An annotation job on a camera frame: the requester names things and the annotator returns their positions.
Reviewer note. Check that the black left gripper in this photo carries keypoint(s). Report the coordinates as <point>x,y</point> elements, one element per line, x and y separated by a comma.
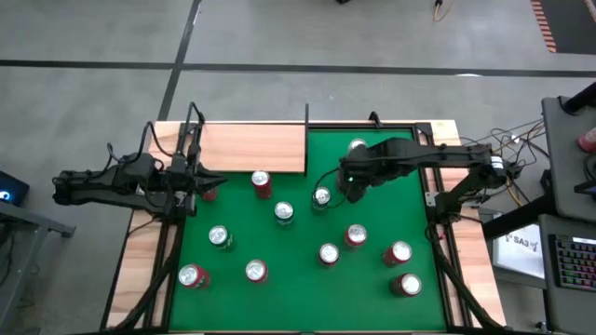
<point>186,186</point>

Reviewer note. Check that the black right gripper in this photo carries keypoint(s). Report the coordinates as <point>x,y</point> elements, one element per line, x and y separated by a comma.
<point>363,167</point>

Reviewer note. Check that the green Sprite can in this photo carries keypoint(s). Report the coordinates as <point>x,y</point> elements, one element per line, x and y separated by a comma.
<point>219,235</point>
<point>321,197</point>
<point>284,211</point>

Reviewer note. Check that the red Coca-Cola can black script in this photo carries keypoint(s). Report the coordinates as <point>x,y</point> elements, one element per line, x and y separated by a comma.
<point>261,186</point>

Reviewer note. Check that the red Fanta strawberry can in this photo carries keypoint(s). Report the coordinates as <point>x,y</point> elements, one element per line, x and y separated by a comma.
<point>256,271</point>
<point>210,195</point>
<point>356,235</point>
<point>400,252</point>

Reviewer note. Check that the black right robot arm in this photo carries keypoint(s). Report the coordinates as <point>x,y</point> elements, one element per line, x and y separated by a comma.
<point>442,156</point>

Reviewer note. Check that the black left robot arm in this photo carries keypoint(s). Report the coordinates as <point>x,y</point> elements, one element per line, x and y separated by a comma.
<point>93,183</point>

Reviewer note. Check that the light wooden shelf board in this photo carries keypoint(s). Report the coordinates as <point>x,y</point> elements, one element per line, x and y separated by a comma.
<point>251,149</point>

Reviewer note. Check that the white pink soda can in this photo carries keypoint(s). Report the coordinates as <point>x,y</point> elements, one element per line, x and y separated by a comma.
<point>357,143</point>
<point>589,140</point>

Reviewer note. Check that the red Star Wars Coca-Cola can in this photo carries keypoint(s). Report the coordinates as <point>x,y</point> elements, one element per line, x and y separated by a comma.
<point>329,254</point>

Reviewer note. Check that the black clamp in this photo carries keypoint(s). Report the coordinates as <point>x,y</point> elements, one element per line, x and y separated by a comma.
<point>374,118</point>

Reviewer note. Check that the red soda can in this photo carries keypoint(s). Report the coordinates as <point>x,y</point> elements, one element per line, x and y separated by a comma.
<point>190,275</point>

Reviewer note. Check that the green table mat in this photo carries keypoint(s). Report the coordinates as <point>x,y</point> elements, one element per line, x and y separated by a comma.
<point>298,298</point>

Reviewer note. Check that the black power strip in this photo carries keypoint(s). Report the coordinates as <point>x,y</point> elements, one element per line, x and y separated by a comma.
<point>514,173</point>

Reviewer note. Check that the black desk support beam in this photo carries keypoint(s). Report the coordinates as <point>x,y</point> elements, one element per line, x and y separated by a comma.
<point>517,216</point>

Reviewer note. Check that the white SA3 sign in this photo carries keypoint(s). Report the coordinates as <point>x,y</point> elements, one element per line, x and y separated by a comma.
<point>519,253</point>

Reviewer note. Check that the grey metal stand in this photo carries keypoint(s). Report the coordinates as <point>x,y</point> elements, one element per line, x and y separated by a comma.
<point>28,218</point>

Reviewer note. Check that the black device blue light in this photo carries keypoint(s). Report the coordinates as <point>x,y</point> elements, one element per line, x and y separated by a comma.
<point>16,186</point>

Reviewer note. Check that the grey side table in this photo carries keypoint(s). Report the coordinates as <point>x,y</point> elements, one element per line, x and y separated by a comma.
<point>561,153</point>

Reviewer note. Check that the backlit keyboard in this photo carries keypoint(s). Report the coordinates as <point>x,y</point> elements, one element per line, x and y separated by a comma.
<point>575,263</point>

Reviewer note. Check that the grey desk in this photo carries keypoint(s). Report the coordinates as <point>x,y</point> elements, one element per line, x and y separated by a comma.
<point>559,307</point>

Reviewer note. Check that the black floor mat orange stripe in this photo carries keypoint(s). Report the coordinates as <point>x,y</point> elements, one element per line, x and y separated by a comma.
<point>572,23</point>

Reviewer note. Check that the black frame rod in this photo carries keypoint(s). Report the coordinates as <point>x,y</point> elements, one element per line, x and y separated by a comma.
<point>188,122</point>

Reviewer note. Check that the black aluminium table frame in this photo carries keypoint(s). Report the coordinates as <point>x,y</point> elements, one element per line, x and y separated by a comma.
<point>405,125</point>

